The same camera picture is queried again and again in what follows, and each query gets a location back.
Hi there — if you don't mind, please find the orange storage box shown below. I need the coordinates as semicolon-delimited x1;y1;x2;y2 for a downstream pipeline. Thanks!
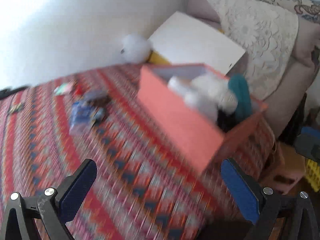
137;64;267;173

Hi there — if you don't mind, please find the white lace pillow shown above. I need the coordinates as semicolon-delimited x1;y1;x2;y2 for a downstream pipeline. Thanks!
207;0;299;100

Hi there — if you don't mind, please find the yellow plastic crate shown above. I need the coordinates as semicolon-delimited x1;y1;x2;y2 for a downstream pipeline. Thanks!
305;159;320;192

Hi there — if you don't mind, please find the blue battery blister pack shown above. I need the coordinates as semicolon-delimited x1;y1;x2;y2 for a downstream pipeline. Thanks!
69;101;107;135

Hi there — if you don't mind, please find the pastel small packet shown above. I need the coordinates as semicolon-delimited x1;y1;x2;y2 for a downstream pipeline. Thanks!
54;82;75;96

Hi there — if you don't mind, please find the white box lid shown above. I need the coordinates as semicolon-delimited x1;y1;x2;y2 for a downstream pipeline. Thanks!
149;11;245;75

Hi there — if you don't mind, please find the white plush toy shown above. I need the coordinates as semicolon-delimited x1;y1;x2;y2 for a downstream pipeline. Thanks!
167;74;238;122

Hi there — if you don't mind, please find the beige sofa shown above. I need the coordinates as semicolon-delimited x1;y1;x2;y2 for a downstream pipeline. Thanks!
187;0;319;137

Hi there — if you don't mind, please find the red small object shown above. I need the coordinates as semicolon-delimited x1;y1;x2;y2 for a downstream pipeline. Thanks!
74;84;85;97

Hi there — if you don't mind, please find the dark flat small item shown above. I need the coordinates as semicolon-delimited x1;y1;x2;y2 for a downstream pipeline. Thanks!
8;103;24;115

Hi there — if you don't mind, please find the teal plush item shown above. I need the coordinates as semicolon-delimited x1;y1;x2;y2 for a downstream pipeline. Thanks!
228;74;253;122

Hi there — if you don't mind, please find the yellow item behind box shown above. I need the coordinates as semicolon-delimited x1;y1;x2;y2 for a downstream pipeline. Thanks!
148;51;170;65

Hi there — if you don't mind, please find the white fluffy ball toy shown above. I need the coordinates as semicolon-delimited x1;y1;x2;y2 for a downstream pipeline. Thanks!
120;34;152;64

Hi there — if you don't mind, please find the red patterned tablecloth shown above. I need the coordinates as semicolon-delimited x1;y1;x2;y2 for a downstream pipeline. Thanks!
1;65;238;239

